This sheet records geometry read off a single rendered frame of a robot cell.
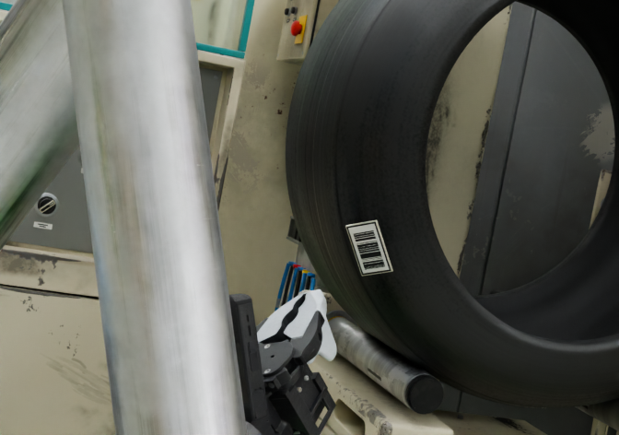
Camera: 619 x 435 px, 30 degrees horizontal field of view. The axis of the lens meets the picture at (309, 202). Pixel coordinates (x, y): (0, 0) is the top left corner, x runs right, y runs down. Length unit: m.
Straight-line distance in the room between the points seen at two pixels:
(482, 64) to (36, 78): 0.89
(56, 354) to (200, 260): 1.20
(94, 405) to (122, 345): 1.21
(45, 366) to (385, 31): 0.92
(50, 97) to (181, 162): 0.24
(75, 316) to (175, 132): 1.19
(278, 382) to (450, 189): 0.71
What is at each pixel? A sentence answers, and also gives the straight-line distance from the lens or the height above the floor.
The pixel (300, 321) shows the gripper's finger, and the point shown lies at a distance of 1.10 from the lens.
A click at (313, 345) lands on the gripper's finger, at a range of 1.07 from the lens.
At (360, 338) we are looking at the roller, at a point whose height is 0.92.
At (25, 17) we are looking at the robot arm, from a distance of 0.96.
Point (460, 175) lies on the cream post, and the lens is 1.69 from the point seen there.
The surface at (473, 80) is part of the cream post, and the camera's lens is 1.70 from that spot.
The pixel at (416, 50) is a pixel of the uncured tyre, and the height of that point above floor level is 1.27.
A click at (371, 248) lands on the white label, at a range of 1.26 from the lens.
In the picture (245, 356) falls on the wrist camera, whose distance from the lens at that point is 1.02.
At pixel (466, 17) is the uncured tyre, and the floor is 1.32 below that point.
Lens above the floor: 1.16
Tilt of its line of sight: 3 degrees down
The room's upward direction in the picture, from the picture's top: 11 degrees clockwise
